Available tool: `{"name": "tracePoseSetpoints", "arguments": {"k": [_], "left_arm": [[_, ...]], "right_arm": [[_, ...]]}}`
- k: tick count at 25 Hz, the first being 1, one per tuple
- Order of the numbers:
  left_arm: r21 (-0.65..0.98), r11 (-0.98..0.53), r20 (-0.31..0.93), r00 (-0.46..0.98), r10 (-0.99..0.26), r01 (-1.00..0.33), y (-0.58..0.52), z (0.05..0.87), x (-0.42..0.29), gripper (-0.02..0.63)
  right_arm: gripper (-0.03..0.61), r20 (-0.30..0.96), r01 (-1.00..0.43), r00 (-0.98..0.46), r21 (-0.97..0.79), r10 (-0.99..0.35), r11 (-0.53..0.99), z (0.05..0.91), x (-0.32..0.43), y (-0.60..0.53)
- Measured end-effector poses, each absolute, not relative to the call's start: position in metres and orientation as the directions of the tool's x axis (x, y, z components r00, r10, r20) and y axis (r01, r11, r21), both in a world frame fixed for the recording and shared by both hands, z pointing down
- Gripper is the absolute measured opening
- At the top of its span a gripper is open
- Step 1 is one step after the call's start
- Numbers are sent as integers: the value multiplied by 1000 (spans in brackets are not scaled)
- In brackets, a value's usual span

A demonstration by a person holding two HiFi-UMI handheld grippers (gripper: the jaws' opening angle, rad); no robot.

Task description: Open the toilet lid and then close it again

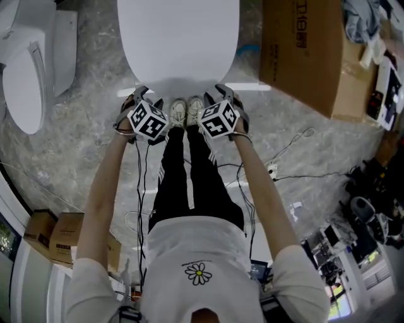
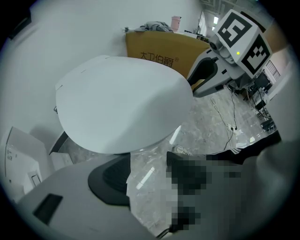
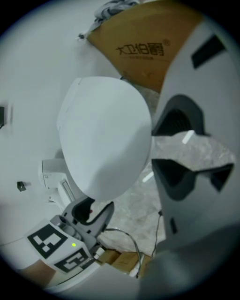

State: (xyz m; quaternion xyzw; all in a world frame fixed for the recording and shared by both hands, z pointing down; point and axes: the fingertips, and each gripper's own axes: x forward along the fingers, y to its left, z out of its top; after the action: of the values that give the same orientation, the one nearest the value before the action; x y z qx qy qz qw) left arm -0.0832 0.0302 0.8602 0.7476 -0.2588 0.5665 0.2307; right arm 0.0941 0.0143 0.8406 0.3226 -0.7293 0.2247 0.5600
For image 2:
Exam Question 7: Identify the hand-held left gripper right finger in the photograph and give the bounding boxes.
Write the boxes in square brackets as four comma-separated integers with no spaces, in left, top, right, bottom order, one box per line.
[165,151,258,235]

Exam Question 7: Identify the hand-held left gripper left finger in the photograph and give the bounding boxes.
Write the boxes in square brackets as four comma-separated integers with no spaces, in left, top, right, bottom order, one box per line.
[17,153,156,240]

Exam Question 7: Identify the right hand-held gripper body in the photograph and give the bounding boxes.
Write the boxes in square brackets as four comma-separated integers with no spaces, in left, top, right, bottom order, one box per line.
[208,8,273,90]

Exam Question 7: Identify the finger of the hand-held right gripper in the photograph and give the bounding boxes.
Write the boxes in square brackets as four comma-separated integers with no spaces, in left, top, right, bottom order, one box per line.
[187,48,227,86]
[192,78,233,98]

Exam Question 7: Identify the person's right forearm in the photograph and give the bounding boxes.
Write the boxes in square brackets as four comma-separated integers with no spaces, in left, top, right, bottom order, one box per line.
[264,20,291,54]

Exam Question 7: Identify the white toilet with tank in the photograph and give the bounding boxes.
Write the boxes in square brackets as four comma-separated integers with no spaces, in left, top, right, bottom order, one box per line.
[0,126,74,203]

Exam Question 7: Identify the white power strip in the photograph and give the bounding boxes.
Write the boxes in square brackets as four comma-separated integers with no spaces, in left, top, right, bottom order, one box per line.
[226,123,245,136]

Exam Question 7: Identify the large cardboard box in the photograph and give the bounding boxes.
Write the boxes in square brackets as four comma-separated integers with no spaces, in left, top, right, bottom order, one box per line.
[125,31,212,92]

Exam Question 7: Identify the heap of electronic equipment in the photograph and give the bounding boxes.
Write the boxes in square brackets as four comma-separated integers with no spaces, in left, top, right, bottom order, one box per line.
[243,70,277,132]

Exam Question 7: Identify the pink cup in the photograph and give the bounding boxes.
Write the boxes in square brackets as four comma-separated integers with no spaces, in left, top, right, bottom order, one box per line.
[171,15,182,33]

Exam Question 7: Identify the person's left shoe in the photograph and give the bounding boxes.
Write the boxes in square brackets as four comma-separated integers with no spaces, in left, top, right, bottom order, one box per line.
[172,144,193,157]

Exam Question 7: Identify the person's black trousers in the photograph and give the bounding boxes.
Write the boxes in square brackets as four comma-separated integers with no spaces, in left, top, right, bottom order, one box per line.
[206,130,282,165]

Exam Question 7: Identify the grey cloth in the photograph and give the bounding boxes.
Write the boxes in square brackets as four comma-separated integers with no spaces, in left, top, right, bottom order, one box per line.
[134,21,174,33]

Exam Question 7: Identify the white floor cable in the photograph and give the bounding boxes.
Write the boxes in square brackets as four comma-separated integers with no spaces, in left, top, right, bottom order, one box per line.
[210,97,233,128]

